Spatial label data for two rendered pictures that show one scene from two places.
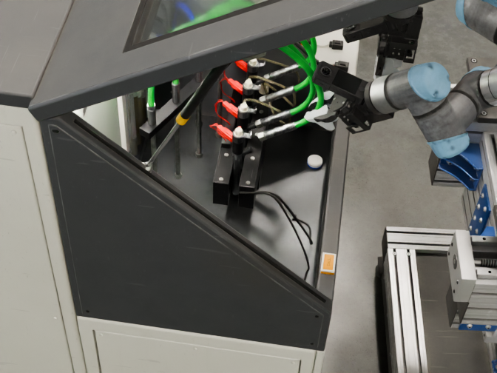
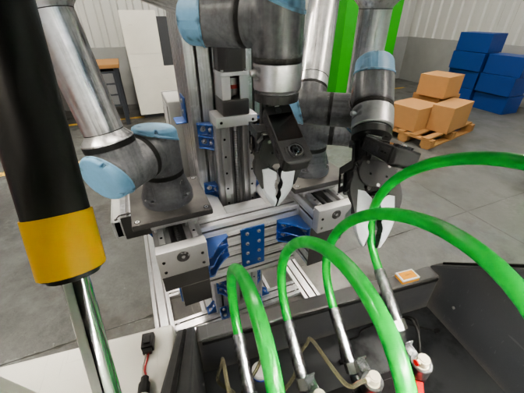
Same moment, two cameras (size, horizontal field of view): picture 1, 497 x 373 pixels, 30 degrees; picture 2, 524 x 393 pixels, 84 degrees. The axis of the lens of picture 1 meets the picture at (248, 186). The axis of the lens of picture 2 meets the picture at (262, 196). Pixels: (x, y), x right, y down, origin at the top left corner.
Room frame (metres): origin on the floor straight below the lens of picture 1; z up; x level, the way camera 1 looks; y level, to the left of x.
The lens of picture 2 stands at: (1.75, 0.15, 1.52)
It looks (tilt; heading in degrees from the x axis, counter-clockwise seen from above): 32 degrees down; 248
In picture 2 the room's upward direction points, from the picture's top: straight up
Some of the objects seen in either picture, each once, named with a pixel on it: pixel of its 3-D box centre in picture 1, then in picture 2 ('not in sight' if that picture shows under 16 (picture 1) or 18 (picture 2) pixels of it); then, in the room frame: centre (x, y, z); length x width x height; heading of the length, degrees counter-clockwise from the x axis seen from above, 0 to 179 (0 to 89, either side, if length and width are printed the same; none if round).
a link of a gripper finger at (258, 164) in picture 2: not in sight; (266, 165); (1.57, -0.28, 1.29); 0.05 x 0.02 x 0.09; 174
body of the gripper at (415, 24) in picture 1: (398, 31); (274, 126); (1.54, -0.30, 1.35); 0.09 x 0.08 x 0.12; 84
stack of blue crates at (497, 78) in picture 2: not in sight; (487, 71); (-4.20, -3.58, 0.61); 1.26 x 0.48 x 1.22; 91
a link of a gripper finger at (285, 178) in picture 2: (388, 72); (281, 179); (1.53, -0.29, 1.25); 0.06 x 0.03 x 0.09; 84
